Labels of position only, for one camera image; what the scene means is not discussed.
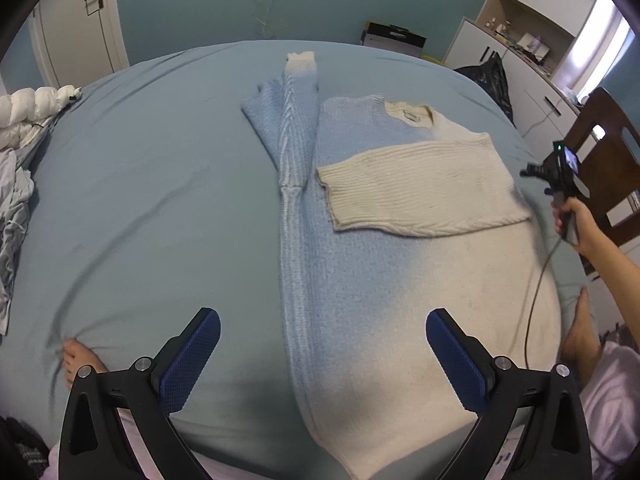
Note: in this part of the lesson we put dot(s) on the white puffy duvet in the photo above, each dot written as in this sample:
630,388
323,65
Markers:
25,110

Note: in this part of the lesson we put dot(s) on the brown wooden chair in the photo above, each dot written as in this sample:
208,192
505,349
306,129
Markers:
610,170

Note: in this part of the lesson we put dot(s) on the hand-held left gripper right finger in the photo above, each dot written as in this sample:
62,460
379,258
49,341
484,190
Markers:
457,360

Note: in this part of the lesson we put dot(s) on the black garbage bag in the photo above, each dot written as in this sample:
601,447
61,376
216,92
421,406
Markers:
492,80

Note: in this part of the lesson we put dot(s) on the blue and white knit sweater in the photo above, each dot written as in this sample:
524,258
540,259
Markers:
375,285

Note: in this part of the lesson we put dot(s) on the black cardboard box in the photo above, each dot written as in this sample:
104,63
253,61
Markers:
395,40

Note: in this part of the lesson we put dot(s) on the person's right hand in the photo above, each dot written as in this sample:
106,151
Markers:
585,230

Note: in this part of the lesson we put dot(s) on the white door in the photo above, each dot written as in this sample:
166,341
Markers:
75,35

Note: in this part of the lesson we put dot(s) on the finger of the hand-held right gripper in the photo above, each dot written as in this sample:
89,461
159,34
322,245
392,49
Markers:
532,171

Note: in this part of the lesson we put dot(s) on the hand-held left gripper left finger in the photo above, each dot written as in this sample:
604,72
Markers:
190,360

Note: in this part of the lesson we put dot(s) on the person's right forearm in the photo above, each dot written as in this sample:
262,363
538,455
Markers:
617,280

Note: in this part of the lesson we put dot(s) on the grey crumpled cloth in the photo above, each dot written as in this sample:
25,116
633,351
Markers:
12,210

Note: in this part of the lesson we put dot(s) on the bright window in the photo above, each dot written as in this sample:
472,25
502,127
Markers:
595,35

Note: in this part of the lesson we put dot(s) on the person's foot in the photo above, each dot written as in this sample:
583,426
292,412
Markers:
82,355
580,340

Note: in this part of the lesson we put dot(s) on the person's right foot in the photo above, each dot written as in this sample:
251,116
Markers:
580,340

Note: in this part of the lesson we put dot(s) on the person's left foot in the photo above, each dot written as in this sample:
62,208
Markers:
82,355

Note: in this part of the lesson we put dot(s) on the blue bed sheet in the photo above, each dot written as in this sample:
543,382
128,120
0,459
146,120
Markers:
150,210

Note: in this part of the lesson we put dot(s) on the dark cloth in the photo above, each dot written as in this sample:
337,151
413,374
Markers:
20,450

